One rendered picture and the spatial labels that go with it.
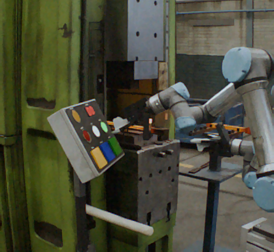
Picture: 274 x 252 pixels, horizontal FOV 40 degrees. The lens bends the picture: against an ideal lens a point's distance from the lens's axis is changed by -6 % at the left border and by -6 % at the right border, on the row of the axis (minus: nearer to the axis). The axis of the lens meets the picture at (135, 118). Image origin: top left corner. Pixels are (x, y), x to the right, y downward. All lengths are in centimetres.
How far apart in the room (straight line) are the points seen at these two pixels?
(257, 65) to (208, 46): 925
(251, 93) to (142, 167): 95
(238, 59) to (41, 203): 151
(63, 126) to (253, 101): 69
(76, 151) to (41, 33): 88
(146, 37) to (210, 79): 846
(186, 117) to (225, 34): 879
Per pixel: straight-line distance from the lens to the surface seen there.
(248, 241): 151
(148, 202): 214
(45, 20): 212
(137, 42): 200
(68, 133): 145
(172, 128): 257
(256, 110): 123
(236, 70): 124
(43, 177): 224
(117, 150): 168
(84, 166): 145
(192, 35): 1074
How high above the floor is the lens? 139
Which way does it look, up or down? 9 degrees down
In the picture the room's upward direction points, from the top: straight up
